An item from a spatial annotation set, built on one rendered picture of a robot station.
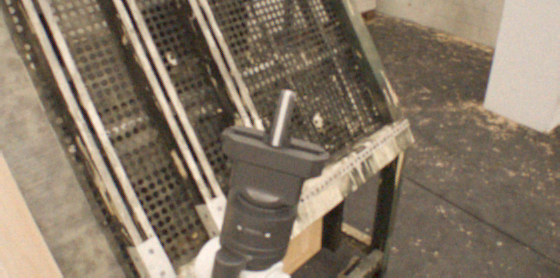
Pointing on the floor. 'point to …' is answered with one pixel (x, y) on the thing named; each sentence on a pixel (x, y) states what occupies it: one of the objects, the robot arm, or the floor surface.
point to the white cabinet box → (528, 49)
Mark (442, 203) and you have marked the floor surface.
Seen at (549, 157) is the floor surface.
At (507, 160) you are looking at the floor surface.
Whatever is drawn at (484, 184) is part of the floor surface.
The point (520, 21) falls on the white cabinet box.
